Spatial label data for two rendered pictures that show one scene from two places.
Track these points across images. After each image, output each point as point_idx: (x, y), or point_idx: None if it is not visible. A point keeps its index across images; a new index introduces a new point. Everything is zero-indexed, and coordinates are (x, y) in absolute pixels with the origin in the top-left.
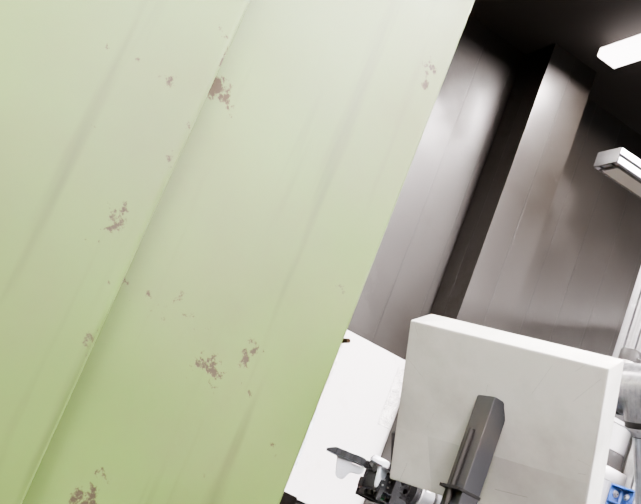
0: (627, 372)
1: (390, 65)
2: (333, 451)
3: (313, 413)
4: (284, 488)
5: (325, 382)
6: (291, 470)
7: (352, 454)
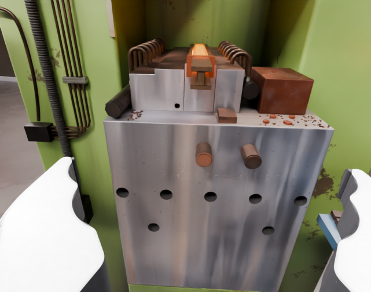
0: None
1: None
2: (340, 187)
3: (14, 71)
4: (29, 119)
5: (7, 47)
6: (25, 109)
7: (355, 230)
